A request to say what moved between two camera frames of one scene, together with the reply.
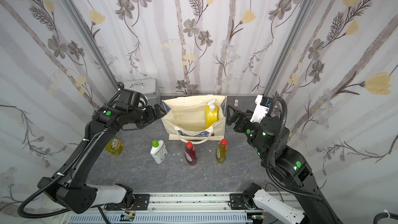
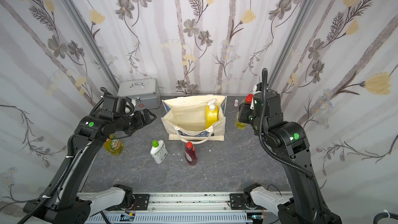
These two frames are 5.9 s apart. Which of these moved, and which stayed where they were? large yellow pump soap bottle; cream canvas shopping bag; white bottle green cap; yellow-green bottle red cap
Moved: yellow-green bottle red cap
Stayed: white bottle green cap; large yellow pump soap bottle; cream canvas shopping bag
